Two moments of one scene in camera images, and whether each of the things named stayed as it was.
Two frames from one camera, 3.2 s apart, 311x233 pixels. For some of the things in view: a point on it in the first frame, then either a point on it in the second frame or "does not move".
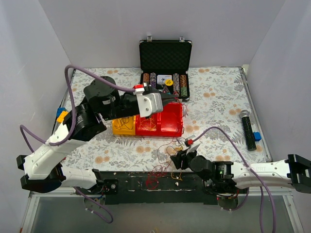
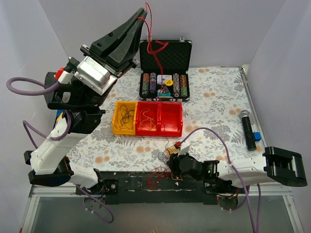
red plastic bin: (148, 125) does not move
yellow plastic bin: (124, 126) does not move
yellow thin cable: (147, 125) does not move
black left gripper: (132, 104) → (107, 62)
